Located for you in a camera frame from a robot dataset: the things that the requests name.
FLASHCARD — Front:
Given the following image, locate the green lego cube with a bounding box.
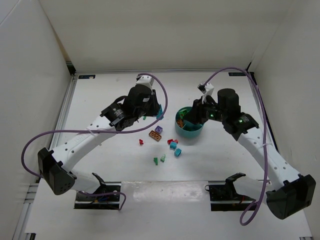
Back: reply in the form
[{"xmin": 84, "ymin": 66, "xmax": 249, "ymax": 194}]
[{"xmin": 178, "ymin": 108, "xmax": 188, "ymax": 119}]

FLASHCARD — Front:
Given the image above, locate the orange studded lego brick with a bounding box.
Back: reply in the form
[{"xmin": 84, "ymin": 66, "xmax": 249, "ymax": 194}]
[{"xmin": 176, "ymin": 119, "xmax": 184, "ymax": 128}]

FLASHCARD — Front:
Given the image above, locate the long teal lego brick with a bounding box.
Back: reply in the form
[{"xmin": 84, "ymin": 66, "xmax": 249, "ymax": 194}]
[{"xmin": 156, "ymin": 104, "xmax": 163, "ymax": 120}]

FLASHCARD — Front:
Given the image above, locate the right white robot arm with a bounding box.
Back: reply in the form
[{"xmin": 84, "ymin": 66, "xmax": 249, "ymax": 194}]
[{"xmin": 183, "ymin": 85, "xmax": 316, "ymax": 220}]

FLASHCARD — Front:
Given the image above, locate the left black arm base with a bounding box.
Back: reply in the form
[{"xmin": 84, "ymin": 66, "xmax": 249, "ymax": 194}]
[{"xmin": 74, "ymin": 173, "xmax": 127, "ymax": 211}]

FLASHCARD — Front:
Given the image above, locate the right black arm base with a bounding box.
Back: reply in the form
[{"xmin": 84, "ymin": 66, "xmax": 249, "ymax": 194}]
[{"xmin": 204, "ymin": 172, "xmax": 254, "ymax": 212}]

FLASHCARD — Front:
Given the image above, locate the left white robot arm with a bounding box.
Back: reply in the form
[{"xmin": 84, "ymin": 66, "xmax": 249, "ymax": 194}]
[{"xmin": 37, "ymin": 83, "xmax": 160, "ymax": 195}]

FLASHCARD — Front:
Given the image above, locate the teal divided round container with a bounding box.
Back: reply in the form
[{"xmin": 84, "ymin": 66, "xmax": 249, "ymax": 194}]
[{"xmin": 174, "ymin": 106, "xmax": 204, "ymax": 139}]

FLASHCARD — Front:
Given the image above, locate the purple square lego plate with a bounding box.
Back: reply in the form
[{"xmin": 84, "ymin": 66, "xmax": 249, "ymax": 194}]
[{"xmin": 154, "ymin": 126, "xmax": 163, "ymax": 134}]

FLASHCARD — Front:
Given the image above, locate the orange flat lego plate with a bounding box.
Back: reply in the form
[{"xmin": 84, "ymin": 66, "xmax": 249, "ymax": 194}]
[{"xmin": 148, "ymin": 130, "xmax": 162, "ymax": 142}]

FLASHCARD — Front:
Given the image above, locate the teal sloped lego brick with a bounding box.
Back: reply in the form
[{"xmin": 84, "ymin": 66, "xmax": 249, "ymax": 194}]
[{"xmin": 169, "ymin": 139, "xmax": 178, "ymax": 149}]

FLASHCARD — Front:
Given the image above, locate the red arch lego piece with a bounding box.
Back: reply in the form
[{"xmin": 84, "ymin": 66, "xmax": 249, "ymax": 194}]
[{"xmin": 167, "ymin": 139, "xmax": 174, "ymax": 145}]

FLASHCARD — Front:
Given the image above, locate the teal studded lego brick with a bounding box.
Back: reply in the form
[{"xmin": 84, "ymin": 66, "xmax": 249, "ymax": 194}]
[{"xmin": 174, "ymin": 148, "xmax": 182, "ymax": 157}]

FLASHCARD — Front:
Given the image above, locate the green lego slope right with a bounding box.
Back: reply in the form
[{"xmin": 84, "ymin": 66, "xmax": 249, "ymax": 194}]
[{"xmin": 160, "ymin": 154, "xmax": 166, "ymax": 163}]

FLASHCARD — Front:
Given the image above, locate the green lego slope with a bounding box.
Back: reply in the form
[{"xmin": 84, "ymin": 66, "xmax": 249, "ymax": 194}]
[
  {"xmin": 153, "ymin": 157, "xmax": 159, "ymax": 166},
  {"xmin": 160, "ymin": 154, "xmax": 166, "ymax": 163}
]

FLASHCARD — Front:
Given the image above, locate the green lego slope left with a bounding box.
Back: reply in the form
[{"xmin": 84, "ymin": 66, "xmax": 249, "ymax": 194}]
[{"xmin": 153, "ymin": 157, "xmax": 159, "ymax": 166}]

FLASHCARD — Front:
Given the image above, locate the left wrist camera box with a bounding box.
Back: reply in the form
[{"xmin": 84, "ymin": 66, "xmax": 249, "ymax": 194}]
[{"xmin": 136, "ymin": 74, "xmax": 155, "ymax": 90}]

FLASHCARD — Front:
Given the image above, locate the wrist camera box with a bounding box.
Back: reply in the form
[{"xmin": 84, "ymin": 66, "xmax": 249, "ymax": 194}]
[
  {"xmin": 136, "ymin": 74, "xmax": 155, "ymax": 90},
  {"xmin": 197, "ymin": 82, "xmax": 214, "ymax": 104}
]

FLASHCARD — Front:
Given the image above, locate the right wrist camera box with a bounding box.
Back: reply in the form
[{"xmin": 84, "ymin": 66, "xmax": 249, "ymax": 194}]
[{"xmin": 197, "ymin": 82, "xmax": 214, "ymax": 104}]

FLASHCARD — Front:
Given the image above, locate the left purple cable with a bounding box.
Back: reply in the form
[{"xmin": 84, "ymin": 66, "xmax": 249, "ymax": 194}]
[{"xmin": 20, "ymin": 72, "xmax": 169, "ymax": 211}]

